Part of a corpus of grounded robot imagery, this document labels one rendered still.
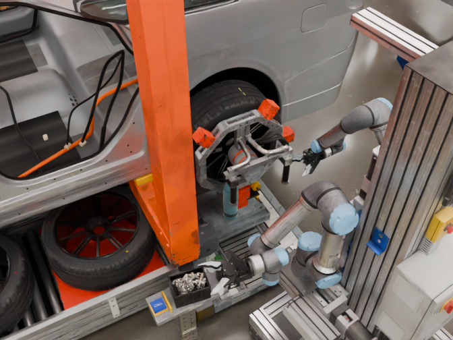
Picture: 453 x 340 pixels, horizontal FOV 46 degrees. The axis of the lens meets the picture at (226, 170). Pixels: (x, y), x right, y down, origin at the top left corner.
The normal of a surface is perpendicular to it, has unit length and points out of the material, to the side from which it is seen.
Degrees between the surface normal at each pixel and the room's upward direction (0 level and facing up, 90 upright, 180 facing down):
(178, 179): 90
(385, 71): 0
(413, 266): 0
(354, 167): 0
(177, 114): 90
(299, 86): 90
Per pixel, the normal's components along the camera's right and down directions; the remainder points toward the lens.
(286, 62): 0.48, 0.64
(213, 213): 0.00, -0.69
